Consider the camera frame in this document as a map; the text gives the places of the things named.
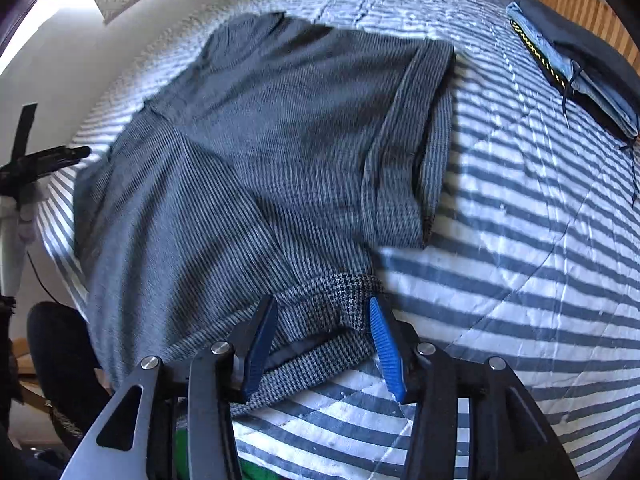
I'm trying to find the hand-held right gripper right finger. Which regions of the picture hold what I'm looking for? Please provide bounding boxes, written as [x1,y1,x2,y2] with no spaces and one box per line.
[369,296,581,480]

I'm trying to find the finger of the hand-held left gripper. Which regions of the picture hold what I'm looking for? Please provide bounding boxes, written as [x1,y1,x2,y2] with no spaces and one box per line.
[0,145,92,181]
[12,104,39,157]

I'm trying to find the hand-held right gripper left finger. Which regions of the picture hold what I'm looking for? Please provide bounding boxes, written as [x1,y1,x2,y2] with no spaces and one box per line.
[60,294,279,480]

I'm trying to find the grey knit sweater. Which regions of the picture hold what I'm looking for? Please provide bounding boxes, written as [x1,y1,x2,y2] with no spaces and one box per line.
[72,10,456,418]

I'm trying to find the green object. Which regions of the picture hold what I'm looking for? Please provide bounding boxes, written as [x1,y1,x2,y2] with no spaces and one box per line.
[172,427,271,480]

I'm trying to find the blue striped bed quilt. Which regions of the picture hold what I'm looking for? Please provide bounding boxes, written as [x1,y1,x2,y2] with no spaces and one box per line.
[35,0,640,480]

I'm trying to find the black drawstring pants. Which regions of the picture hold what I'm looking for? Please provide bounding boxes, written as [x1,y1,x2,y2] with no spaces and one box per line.
[509,19,573,128]

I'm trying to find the wooden slatted bed rail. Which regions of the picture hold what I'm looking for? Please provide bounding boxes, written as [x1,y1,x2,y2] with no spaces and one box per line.
[536,0,640,78]

